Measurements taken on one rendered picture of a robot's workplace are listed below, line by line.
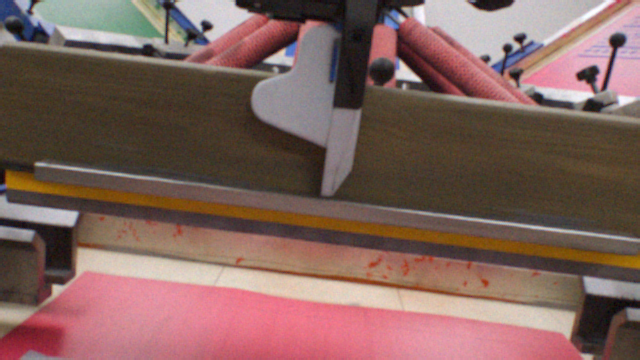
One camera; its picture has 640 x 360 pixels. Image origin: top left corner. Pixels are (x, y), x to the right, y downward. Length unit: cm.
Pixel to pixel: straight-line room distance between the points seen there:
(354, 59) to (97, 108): 15
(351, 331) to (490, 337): 12
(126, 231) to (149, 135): 23
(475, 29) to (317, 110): 432
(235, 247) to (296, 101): 26
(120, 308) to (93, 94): 18
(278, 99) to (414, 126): 8
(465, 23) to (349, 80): 431
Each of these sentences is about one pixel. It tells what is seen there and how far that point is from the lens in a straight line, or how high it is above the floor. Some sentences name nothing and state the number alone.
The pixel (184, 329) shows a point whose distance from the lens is 42.
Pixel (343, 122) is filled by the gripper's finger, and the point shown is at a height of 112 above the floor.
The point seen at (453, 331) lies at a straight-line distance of 48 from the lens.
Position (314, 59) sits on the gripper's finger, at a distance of 30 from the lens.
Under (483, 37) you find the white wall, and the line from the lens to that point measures 462.
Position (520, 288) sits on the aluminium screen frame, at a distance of 56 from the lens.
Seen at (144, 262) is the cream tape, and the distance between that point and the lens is 54.
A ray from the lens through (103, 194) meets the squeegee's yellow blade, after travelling 37.
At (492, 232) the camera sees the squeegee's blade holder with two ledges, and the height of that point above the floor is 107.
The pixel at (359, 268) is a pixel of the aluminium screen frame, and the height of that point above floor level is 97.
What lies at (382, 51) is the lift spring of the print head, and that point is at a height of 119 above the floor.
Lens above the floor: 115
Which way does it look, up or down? 11 degrees down
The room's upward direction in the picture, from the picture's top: 7 degrees clockwise
